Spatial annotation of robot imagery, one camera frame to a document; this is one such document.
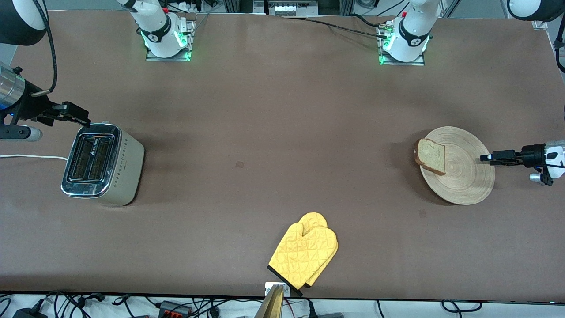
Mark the silver two-slot toaster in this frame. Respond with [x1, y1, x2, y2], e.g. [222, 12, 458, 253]
[61, 122, 145, 207]

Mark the round wooden plate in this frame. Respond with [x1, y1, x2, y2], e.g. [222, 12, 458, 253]
[418, 126, 496, 206]

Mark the red black connector block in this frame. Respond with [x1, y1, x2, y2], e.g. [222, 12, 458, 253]
[158, 300, 193, 318]

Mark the white toaster power cable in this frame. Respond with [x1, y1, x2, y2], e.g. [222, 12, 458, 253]
[0, 153, 69, 162]

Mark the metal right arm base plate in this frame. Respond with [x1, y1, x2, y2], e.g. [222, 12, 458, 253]
[146, 19, 195, 62]

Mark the black cable on table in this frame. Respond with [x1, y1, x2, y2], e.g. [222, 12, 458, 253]
[282, 16, 390, 40]

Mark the black cable with plug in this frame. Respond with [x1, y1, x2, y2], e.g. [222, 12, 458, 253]
[76, 292, 106, 306]

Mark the black cable loop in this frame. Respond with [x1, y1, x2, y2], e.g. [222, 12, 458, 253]
[441, 300, 483, 313]

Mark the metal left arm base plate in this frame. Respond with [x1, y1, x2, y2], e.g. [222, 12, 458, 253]
[378, 21, 426, 66]

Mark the white power strip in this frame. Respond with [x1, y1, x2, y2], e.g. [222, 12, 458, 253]
[267, 1, 319, 16]

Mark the bread slice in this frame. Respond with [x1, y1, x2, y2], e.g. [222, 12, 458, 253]
[414, 138, 446, 176]

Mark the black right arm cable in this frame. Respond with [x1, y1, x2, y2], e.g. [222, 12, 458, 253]
[31, 0, 59, 97]

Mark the yellow quilted oven mitt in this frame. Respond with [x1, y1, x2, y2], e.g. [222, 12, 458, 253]
[267, 212, 339, 297]

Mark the aluminium profile frame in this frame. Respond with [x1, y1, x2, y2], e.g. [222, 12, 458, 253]
[223, 0, 354, 16]

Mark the black power adapter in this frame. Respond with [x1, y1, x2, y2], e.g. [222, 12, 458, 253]
[12, 307, 48, 318]

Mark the small white bracket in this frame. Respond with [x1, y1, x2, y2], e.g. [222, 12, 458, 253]
[264, 282, 291, 297]

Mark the gold camera mount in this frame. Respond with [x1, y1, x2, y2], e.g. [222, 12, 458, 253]
[254, 284, 284, 318]

